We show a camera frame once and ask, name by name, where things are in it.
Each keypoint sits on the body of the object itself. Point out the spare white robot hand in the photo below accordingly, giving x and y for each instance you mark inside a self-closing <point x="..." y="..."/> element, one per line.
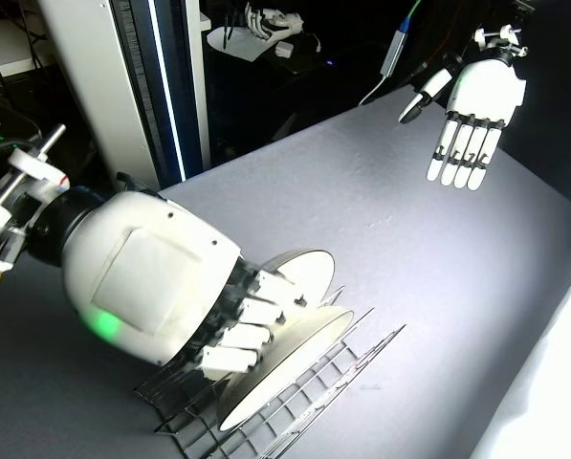
<point x="270" y="21"/>

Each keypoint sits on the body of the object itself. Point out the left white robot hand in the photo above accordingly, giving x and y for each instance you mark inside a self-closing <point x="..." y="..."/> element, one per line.
<point x="486" y="91"/>

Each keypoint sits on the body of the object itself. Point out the black device blue light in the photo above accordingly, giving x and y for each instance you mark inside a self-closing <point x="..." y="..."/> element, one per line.
<point x="309" y="62"/>

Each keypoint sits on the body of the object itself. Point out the white pillar with light strip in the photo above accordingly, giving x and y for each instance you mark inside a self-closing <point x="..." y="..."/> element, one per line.
<point x="98" y="95"/>

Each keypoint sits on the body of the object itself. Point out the white sheet under spare hand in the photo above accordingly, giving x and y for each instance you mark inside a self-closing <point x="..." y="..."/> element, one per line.
<point x="239" y="45"/>

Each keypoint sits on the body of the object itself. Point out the small white charger box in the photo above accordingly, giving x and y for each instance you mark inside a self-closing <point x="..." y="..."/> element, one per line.
<point x="285" y="49"/>

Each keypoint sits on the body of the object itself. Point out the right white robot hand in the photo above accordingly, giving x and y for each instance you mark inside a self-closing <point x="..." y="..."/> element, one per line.
<point x="146" y="277"/>

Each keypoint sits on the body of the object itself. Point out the white plate grey underside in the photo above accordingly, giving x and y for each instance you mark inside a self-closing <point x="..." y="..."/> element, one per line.
<point x="304" y="354"/>

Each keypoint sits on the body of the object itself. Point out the white plate black rim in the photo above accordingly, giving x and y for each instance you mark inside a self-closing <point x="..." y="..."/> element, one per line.
<point x="314" y="277"/>

